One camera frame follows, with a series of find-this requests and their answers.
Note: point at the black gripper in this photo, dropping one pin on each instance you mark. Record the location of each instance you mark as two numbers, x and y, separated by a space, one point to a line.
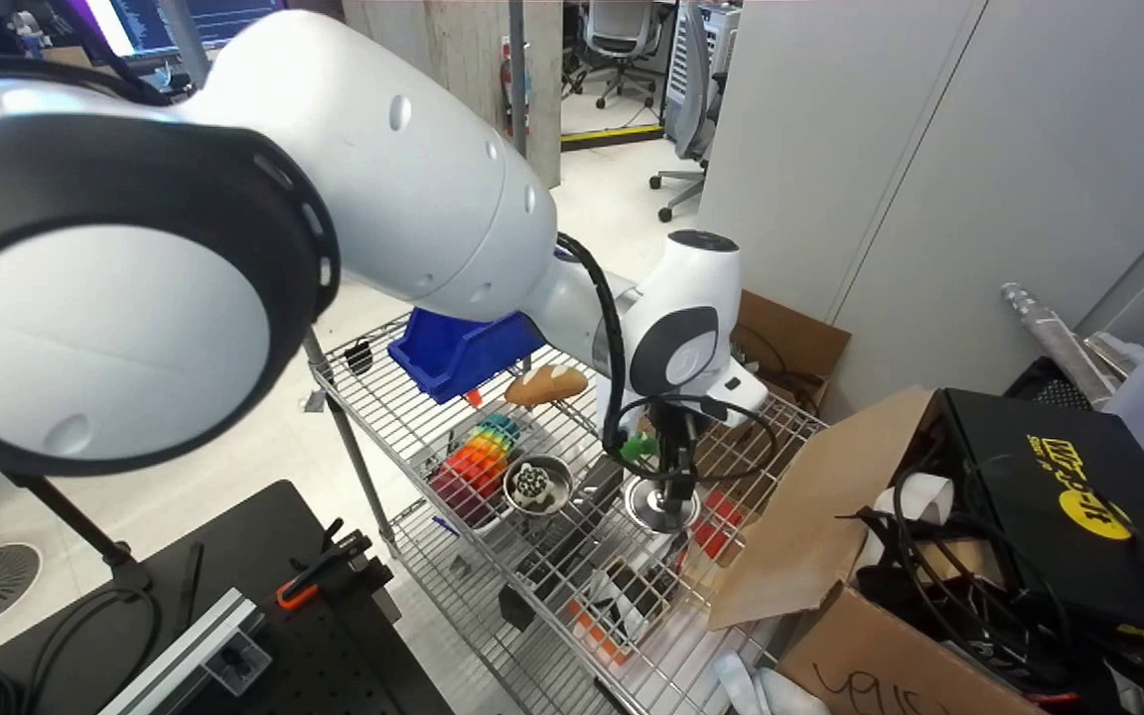
677 439

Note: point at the silver pot lid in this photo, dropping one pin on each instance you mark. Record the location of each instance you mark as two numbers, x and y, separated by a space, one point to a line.
660 512

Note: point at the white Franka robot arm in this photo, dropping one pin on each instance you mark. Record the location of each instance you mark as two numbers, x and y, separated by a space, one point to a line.
377 173

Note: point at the small silver pot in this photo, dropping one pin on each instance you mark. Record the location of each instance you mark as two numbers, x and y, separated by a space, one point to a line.
542 488

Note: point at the red flat packet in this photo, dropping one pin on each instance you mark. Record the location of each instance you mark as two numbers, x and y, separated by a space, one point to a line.
718 521

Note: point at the brown bread toy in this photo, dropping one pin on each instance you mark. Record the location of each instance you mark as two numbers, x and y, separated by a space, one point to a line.
548 386

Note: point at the large open cardboard box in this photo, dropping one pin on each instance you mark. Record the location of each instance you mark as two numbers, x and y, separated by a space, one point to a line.
823 532

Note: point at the rainbow stacking toy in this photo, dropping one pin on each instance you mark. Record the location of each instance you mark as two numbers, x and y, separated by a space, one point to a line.
483 456

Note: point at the blue plastic bin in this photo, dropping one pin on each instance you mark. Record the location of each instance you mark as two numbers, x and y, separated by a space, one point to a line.
458 353

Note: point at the grey office chair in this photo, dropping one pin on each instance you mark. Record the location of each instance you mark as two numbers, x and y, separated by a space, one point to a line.
692 83

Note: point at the orange and black clamp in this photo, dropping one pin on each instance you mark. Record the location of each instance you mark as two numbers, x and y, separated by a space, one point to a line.
326 571

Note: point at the black bag with yellow logo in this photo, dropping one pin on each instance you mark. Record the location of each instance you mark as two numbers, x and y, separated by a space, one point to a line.
1063 503

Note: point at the office chair with white back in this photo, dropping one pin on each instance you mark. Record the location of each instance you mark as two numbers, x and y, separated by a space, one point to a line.
612 34

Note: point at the black perforated breadboard table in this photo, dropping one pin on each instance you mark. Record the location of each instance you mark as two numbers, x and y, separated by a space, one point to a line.
281 648

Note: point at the black tripod pole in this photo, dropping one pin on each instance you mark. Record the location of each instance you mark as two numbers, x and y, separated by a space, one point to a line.
91 540

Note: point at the aluminium extrusion rail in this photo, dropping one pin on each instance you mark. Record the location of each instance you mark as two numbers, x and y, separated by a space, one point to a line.
182 657

